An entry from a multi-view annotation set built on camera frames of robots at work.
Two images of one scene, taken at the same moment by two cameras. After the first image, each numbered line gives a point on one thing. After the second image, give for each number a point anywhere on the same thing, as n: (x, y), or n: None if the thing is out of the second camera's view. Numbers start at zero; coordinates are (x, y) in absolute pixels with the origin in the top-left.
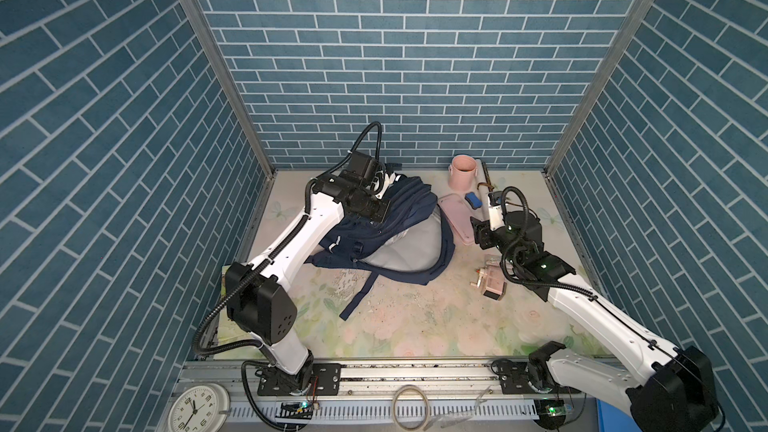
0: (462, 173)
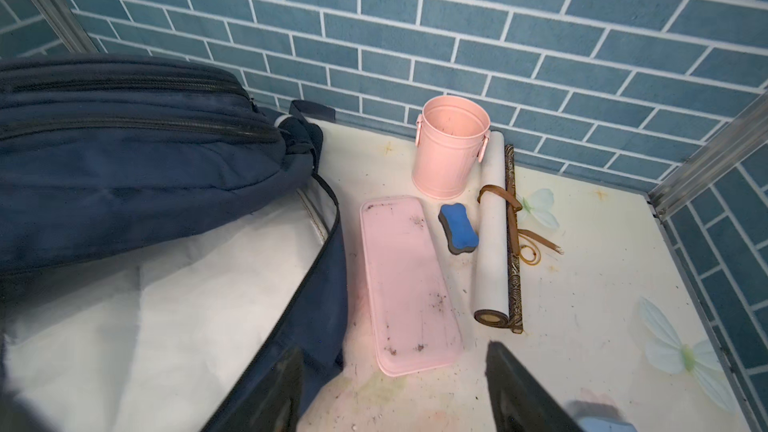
0: (451, 134)
